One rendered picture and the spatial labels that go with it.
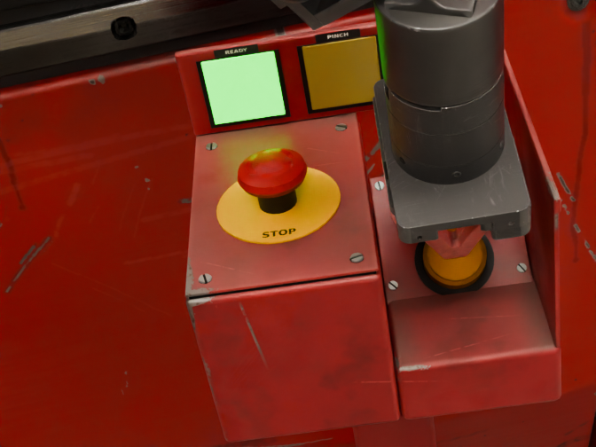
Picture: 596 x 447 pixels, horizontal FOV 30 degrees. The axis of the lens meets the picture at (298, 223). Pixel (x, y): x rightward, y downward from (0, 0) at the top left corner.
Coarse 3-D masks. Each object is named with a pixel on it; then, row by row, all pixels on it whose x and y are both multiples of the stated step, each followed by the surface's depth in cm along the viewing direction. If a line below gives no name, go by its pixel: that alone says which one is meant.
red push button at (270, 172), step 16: (256, 160) 63; (272, 160) 62; (288, 160) 62; (240, 176) 62; (256, 176) 61; (272, 176) 61; (288, 176) 61; (304, 176) 62; (256, 192) 61; (272, 192) 61; (288, 192) 62; (272, 208) 63; (288, 208) 63
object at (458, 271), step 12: (456, 228) 67; (480, 240) 67; (432, 252) 67; (480, 252) 66; (432, 264) 66; (444, 264) 66; (456, 264) 66; (468, 264) 66; (480, 264) 66; (432, 276) 66; (444, 276) 66; (456, 276) 66; (468, 276) 66; (480, 276) 67; (456, 288) 67
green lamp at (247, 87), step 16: (208, 64) 68; (224, 64) 68; (240, 64) 68; (256, 64) 68; (272, 64) 68; (208, 80) 68; (224, 80) 68; (240, 80) 68; (256, 80) 68; (272, 80) 68; (208, 96) 69; (224, 96) 69; (240, 96) 69; (256, 96) 69; (272, 96) 69; (224, 112) 70; (240, 112) 70; (256, 112) 70; (272, 112) 70
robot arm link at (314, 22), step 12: (276, 0) 50; (312, 0) 50; (324, 0) 50; (336, 0) 49; (348, 0) 48; (360, 0) 48; (300, 12) 50; (312, 12) 50; (324, 12) 49; (336, 12) 49; (348, 12) 49; (312, 24) 50; (324, 24) 50
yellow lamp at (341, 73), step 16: (304, 48) 67; (320, 48) 67; (336, 48) 67; (352, 48) 67; (368, 48) 67; (304, 64) 68; (320, 64) 68; (336, 64) 68; (352, 64) 68; (368, 64) 68; (320, 80) 68; (336, 80) 69; (352, 80) 69; (368, 80) 69; (320, 96) 69; (336, 96) 69; (352, 96) 69; (368, 96) 69
